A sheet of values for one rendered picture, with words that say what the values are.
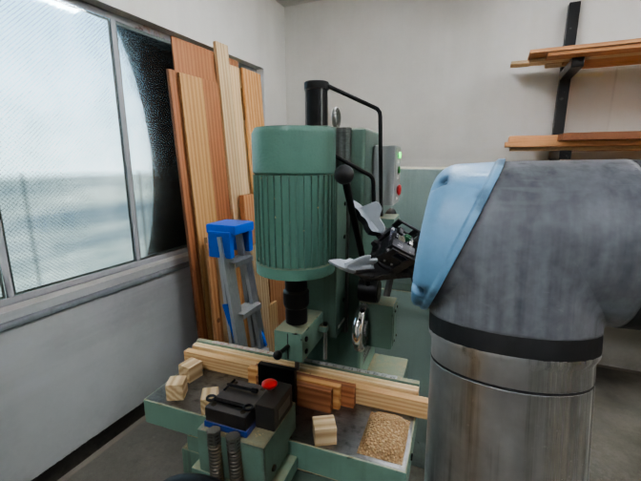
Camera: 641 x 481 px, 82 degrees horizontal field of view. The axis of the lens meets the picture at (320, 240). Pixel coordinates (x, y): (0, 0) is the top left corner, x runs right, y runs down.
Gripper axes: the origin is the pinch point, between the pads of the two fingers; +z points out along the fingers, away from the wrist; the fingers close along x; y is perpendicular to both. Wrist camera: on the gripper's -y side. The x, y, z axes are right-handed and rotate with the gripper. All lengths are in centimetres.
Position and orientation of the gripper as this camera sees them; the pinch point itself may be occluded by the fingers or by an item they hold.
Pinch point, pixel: (336, 229)
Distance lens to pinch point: 69.4
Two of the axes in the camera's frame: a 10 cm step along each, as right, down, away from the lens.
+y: 4.3, -4.3, -7.9
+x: -2.6, 7.8, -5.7
